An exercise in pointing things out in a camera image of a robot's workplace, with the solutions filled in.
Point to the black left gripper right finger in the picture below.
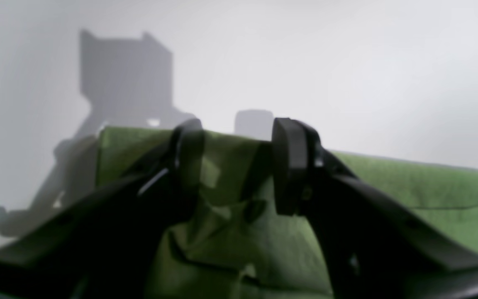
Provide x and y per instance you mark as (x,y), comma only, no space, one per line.
(371,244)

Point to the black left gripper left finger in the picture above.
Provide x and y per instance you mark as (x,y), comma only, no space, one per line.
(102,247)

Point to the green T-shirt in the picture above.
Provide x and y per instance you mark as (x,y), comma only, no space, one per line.
(227,217)

